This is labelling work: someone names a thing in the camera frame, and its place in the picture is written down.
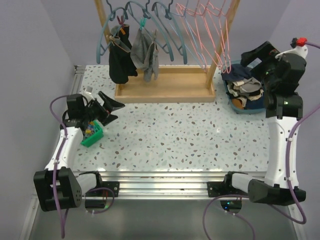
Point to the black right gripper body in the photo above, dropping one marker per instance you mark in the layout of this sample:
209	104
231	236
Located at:
270	56

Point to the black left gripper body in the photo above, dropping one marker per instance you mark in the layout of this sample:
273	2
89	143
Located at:
95	111

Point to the navy underwear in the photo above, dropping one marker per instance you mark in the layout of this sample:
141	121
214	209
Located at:
237	73

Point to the teal clothes peg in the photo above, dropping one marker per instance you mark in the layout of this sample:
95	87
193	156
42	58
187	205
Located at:
142	23

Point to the blue wire hanger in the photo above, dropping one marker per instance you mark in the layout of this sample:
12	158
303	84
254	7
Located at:
194	48

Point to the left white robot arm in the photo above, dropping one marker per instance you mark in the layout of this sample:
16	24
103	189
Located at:
56	186

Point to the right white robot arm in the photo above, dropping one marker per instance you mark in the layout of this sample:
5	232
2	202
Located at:
280	185

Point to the pile of underwear in basin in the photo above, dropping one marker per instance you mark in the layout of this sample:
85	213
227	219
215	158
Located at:
246	94

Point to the black hanging underwear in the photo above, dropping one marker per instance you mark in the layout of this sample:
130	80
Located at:
121	65

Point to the grey striped hanging underwear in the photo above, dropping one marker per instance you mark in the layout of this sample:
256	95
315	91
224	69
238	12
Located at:
145	54

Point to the teal plastic hanger left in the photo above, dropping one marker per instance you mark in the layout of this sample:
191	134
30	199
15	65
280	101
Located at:
101	46

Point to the green peg basket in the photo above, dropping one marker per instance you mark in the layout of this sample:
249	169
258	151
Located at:
92	134

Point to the teal plastic laundry basin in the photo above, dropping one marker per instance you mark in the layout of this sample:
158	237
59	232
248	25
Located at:
227	69

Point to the wooden rack base tray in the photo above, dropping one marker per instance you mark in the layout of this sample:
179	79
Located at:
174	84

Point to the teal hangers middle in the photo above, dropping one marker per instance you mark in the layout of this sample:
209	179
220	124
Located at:
166	47

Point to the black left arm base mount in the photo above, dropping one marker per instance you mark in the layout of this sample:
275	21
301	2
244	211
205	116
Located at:
105	186

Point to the aluminium extrusion rail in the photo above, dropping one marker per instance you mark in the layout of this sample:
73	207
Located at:
171	150

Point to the wooden rack right post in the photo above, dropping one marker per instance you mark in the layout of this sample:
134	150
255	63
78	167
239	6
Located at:
223	42

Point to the wooden rack post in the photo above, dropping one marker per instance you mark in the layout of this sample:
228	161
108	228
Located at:
103	18
223	42

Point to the pink wire hangers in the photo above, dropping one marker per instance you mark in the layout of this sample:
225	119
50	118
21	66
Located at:
206	18

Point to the wooden rack left post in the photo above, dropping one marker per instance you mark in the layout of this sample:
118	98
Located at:
103	18

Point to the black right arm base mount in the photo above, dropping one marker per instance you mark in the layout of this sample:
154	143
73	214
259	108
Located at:
216	189

